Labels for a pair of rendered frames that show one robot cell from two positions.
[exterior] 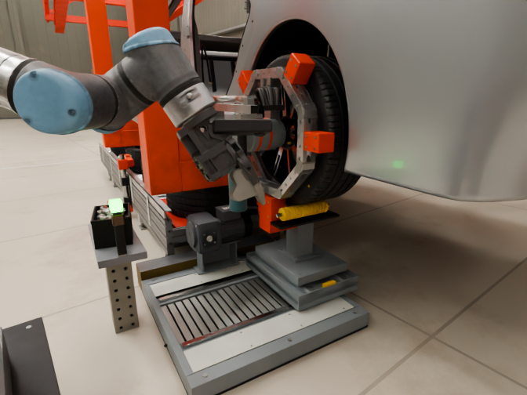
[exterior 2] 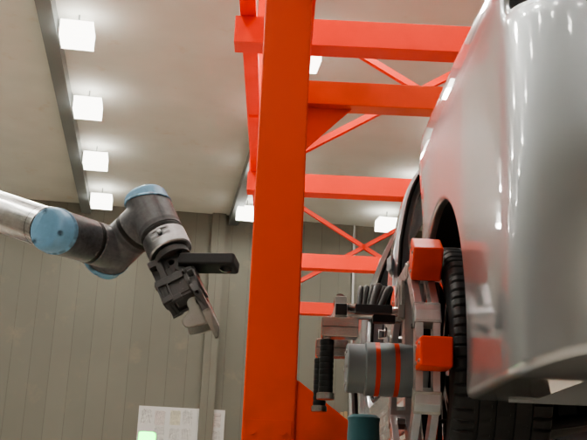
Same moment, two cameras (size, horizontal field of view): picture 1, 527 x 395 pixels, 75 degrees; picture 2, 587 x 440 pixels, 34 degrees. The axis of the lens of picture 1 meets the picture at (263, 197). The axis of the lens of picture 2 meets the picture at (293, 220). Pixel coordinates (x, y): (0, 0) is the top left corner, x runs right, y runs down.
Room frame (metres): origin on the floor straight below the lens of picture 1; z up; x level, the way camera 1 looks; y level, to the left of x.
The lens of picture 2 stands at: (-0.86, -1.03, 0.51)
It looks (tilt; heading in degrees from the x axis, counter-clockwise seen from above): 16 degrees up; 30
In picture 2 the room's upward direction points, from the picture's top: 2 degrees clockwise
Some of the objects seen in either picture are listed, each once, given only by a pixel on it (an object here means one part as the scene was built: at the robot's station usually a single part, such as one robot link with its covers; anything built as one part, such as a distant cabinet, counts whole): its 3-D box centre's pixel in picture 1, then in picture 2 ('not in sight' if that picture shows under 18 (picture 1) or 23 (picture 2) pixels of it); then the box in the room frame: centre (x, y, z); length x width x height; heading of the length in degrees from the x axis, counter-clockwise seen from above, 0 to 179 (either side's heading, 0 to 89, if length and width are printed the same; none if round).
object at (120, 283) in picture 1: (120, 284); not in sight; (1.34, 0.64, 0.21); 0.10 x 0.10 x 0.42; 30
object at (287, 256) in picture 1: (299, 236); not in sight; (1.61, -0.18, 0.32); 0.40 x 0.30 x 0.28; 30
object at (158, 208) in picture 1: (132, 183); not in sight; (2.88, 1.15, 0.28); 2.47 x 0.09 x 0.22; 30
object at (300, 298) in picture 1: (298, 269); not in sight; (1.61, -0.18, 0.13); 0.50 x 0.36 x 0.10; 30
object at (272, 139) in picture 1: (257, 134); (385, 369); (1.49, 0.02, 0.85); 0.21 x 0.14 x 0.14; 120
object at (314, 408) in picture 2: not in sight; (320, 383); (1.55, 0.25, 0.83); 0.04 x 0.04 x 0.16
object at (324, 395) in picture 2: (241, 147); (326, 367); (1.26, 0.08, 0.83); 0.04 x 0.04 x 0.16
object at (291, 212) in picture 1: (303, 210); not in sight; (1.47, -0.18, 0.51); 0.29 x 0.06 x 0.06; 120
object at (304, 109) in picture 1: (271, 133); (412, 370); (1.53, -0.04, 0.85); 0.54 x 0.07 x 0.54; 30
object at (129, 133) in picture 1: (145, 127); not in sight; (3.61, 1.23, 0.69); 0.52 x 0.17 x 0.35; 120
